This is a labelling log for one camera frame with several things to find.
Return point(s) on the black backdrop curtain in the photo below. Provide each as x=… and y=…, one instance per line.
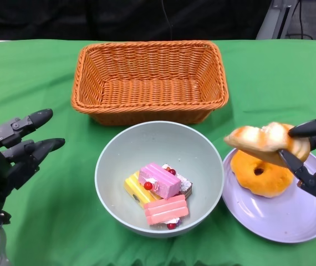
x=63, y=19

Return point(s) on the lavender round plate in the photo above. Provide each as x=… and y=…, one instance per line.
x=280, y=219

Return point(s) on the orange white striped bun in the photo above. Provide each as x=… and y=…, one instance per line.
x=260, y=138

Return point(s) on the small cake with red berries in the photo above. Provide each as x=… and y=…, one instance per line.
x=172, y=224

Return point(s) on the light pink striped cake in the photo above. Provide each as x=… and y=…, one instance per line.
x=166, y=209

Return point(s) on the grey-green bowl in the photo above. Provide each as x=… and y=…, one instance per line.
x=158, y=141

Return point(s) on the chocolate cake with sugar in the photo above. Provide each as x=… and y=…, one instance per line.
x=185, y=185

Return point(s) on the grey metal stand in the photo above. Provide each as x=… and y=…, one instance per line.
x=271, y=20

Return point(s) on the orange wicker basket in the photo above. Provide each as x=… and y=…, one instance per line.
x=152, y=91

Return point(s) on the green tablecloth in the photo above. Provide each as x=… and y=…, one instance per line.
x=36, y=83

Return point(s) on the magenta cake block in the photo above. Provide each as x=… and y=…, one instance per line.
x=163, y=177

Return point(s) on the yellow striped cake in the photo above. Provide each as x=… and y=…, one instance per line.
x=135, y=188

